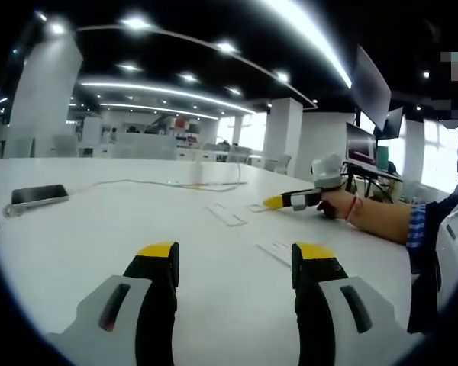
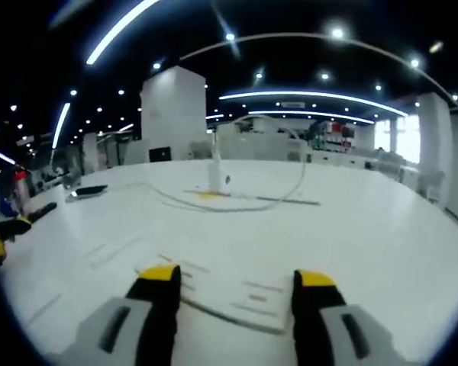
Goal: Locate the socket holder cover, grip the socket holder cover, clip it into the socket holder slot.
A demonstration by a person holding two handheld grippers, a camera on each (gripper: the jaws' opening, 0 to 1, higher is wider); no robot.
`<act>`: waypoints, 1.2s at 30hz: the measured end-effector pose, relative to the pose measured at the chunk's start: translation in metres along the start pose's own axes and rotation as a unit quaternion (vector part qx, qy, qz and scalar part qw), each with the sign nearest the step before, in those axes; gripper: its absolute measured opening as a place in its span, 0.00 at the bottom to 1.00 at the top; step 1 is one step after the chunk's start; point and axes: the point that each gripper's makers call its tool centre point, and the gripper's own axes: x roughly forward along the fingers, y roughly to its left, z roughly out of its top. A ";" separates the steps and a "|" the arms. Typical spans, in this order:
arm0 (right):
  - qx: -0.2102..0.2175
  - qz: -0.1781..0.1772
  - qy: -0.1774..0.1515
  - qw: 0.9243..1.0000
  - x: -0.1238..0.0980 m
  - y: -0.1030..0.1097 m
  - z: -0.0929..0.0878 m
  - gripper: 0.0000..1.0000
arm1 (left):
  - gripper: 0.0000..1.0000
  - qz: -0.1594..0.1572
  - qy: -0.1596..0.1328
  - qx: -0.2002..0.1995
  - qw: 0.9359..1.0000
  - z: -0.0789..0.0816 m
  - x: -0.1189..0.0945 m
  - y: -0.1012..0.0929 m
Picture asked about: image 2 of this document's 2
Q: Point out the long curved ceiling light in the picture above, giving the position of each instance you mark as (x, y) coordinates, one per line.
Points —
(114, 30)

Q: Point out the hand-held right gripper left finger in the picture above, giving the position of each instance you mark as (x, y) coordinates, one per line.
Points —
(110, 331)

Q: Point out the yellow tape patch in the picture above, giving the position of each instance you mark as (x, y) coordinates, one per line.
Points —
(210, 196)

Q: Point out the white paper sheet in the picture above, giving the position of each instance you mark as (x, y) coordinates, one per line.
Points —
(229, 301)

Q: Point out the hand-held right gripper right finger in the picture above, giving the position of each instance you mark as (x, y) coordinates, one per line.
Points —
(339, 335)

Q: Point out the black screen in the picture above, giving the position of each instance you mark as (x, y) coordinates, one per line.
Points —
(159, 154)

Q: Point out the black smartphone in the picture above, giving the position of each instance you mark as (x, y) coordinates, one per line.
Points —
(89, 190)

